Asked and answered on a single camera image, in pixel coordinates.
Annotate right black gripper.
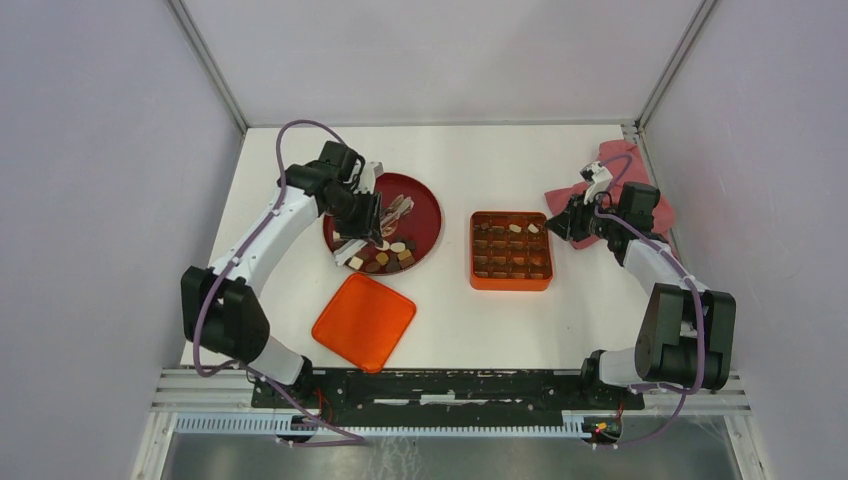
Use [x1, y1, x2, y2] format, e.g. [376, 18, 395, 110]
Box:
[543, 189, 623, 243]

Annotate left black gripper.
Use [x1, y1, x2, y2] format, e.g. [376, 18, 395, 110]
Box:
[325, 188, 384, 248]

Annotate metal serving tongs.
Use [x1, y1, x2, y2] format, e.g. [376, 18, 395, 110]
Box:
[333, 194, 414, 266]

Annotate orange compartment chocolate box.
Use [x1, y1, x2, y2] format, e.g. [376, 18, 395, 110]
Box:
[469, 211, 554, 292]

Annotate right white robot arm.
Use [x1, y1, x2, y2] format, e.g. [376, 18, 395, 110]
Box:
[545, 182, 736, 408]

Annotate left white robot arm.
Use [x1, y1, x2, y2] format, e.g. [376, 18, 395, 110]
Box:
[180, 140, 384, 408]

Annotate round dark red plate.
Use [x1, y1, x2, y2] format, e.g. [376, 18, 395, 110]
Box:
[343, 173, 443, 276]

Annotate orange box lid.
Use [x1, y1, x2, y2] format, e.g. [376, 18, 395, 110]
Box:
[311, 273, 417, 374]

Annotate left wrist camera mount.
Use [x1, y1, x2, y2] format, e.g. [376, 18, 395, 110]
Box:
[355, 162, 383, 194]

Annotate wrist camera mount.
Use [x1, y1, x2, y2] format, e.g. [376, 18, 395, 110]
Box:
[580, 161, 614, 205]
[355, 162, 383, 194]

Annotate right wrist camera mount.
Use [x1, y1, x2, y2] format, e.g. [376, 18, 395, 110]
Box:
[580, 161, 614, 205]

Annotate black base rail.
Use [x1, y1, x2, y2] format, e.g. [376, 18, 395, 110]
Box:
[287, 368, 645, 428]

